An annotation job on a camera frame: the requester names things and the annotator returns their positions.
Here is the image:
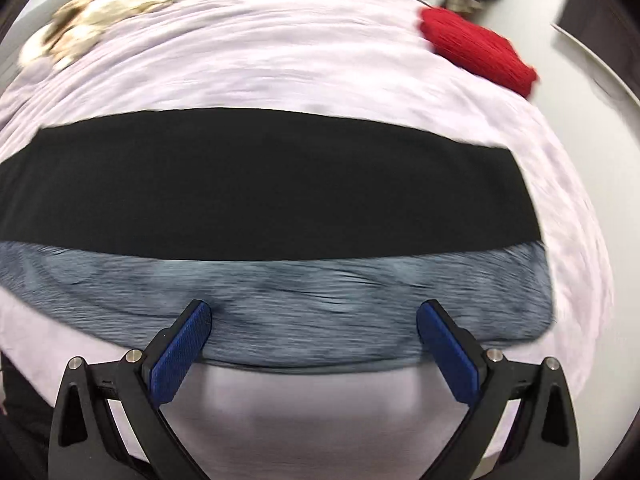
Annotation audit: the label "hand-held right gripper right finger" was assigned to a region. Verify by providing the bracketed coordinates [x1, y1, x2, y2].
[416, 300, 582, 480]

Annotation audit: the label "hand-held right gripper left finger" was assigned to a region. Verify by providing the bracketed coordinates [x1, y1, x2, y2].
[47, 300, 213, 480]

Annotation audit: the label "black fleece-lined pants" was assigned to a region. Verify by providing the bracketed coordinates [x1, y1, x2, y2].
[0, 107, 556, 374]

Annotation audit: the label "person's dark clothing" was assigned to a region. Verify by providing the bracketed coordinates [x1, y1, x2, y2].
[0, 352, 57, 480]

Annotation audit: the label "red knitted cushion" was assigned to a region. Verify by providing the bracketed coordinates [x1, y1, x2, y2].
[417, 5, 540, 99]

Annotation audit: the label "lavender fuzzy blanket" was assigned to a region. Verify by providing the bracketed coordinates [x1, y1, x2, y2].
[0, 0, 615, 480]

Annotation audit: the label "dark flat panel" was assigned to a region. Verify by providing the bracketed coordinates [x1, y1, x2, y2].
[551, 0, 601, 41]

